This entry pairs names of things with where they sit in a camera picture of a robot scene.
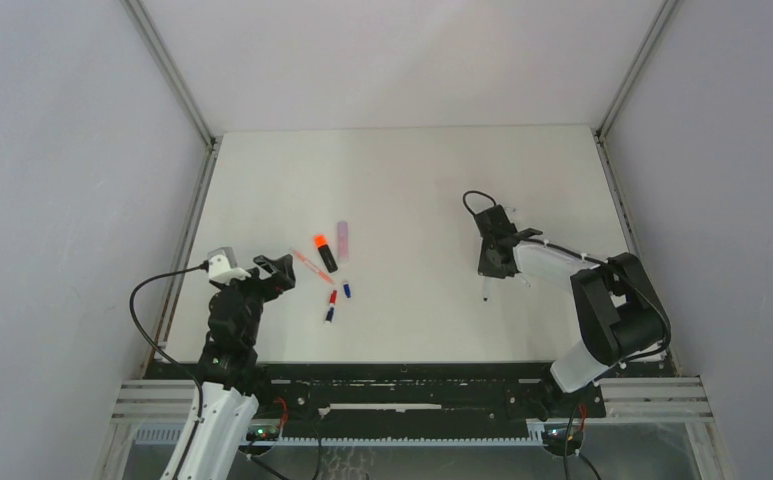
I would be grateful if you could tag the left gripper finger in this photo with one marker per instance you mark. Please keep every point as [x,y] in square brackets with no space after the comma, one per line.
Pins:
[280,269]
[278,286]

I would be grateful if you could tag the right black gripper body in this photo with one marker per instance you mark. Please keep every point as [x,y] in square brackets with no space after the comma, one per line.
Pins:
[486,266]

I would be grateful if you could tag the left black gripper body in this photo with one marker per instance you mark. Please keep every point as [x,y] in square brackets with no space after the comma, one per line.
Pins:
[253,291]

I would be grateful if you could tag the thin clear pen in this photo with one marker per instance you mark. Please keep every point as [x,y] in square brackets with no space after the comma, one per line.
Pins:
[485,288]

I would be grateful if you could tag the thin orange pen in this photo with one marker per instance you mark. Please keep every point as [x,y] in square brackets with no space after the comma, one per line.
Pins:
[324,276]

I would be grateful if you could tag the orange marker pen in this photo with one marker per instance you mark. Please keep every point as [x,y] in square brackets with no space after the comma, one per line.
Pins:
[328,258]

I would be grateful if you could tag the pink marker pen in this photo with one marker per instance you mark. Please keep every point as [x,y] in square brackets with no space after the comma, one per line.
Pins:
[343,248]

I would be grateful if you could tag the orange pen cap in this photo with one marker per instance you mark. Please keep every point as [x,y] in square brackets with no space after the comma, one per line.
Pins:
[320,241]

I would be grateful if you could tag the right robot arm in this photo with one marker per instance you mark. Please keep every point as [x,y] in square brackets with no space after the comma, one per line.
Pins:
[619,316]

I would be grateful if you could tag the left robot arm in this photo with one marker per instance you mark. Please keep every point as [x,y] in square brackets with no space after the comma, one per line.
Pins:
[225,398]

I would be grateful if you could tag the red blue pen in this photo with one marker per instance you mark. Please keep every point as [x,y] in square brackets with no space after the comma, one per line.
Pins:
[329,315]

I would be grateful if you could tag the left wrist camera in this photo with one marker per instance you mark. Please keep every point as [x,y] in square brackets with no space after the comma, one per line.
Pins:
[223,267]

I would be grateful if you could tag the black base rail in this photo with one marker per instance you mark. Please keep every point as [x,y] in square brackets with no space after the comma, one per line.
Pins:
[415,401]

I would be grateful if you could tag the left aluminium frame post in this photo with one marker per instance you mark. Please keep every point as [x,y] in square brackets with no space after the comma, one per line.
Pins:
[140,15]

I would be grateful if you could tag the aluminium frame post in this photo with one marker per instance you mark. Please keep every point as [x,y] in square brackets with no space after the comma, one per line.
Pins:
[616,133]
[140,15]

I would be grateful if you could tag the right aluminium frame post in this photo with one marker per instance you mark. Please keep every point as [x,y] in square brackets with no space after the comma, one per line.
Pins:
[616,133]

